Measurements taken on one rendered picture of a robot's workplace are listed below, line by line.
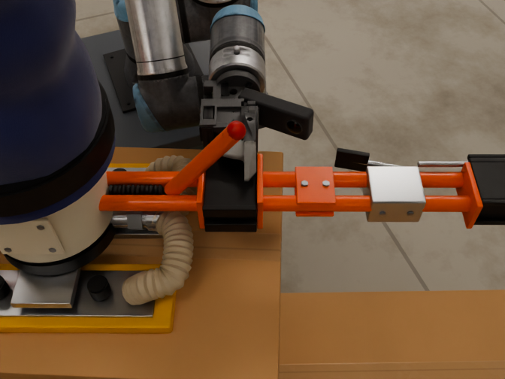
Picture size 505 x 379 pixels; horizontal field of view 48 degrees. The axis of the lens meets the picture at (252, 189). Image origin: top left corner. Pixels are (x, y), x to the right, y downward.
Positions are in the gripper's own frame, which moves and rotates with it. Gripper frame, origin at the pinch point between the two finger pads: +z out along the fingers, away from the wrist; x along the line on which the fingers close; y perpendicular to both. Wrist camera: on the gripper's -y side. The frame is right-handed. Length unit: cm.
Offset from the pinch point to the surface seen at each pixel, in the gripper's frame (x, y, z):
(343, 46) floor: -120, -48, -184
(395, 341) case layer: -66, -33, -7
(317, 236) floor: -120, -25, -72
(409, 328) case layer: -66, -37, -10
